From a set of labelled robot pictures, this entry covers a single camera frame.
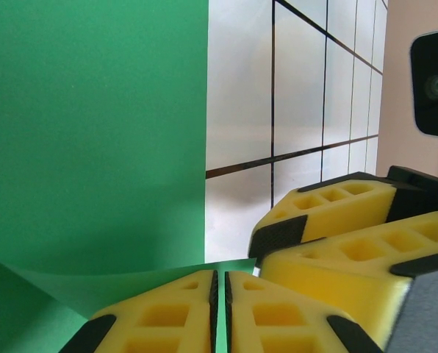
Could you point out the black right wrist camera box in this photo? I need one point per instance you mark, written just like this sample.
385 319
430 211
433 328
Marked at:
436 92

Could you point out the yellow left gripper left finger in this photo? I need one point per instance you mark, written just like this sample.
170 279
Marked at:
160 316

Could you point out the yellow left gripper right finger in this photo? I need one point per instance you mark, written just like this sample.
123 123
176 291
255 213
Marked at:
278 320

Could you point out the green paper sheet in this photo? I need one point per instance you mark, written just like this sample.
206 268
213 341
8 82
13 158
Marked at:
94 128

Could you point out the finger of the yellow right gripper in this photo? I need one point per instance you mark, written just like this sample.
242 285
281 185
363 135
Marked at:
351 272
333 209

